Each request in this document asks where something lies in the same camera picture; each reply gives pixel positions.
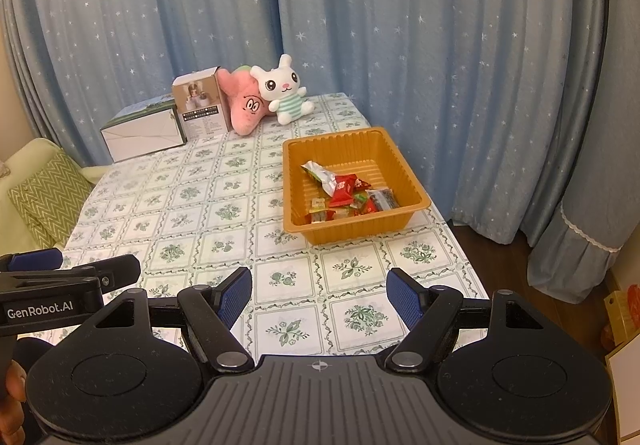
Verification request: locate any yellow box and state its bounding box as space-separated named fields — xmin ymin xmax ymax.
xmin=602 ymin=290 xmax=640 ymax=347

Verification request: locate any grey blue lace trimmed curtain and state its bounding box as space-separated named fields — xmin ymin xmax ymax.
xmin=527 ymin=0 xmax=640 ymax=304

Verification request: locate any white cardboard box green lid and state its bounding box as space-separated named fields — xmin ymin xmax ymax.
xmin=99 ymin=95 xmax=189 ymax=164

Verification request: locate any beige product box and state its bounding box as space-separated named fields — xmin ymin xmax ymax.
xmin=171 ymin=66 xmax=232 ymax=136

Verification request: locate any green chevron cushion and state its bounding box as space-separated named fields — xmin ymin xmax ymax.
xmin=7 ymin=147 xmax=94 ymax=246
xmin=15 ymin=205 xmax=67 ymax=251

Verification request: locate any person's left hand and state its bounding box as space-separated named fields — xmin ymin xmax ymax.
xmin=4 ymin=359 xmax=29 ymax=432

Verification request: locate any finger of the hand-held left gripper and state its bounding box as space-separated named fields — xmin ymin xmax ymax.
xmin=64 ymin=253 xmax=142 ymax=297
xmin=0 ymin=247 xmax=64 ymax=274

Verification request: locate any clear dark snack packet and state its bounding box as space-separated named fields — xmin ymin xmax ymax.
xmin=368 ymin=188 xmax=401 ymax=214

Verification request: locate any red square snack packet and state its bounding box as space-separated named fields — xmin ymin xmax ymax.
xmin=328 ymin=174 xmax=359 ymax=207

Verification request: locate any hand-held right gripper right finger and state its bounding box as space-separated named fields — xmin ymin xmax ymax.
xmin=385 ymin=267 xmax=547 ymax=373

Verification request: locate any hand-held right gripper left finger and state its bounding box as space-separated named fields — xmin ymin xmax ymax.
xmin=91 ymin=267 xmax=254 ymax=373

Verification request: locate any white bunny plush toy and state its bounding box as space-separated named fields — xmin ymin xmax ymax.
xmin=249 ymin=54 xmax=314 ymax=126

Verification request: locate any pink plush toy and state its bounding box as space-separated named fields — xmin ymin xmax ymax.
xmin=216 ymin=65 xmax=271 ymax=136

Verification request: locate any white framed board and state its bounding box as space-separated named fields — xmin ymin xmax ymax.
xmin=605 ymin=339 xmax=640 ymax=445

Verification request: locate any orange plastic tray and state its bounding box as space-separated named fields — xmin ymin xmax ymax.
xmin=281 ymin=126 xmax=432 ymax=246

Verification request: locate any blue star curtain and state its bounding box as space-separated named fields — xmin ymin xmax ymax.
xmin=0 ymin=0 xmax=282 ymax=168
xmin=272 ymin=0 xmax=607 ymax=243

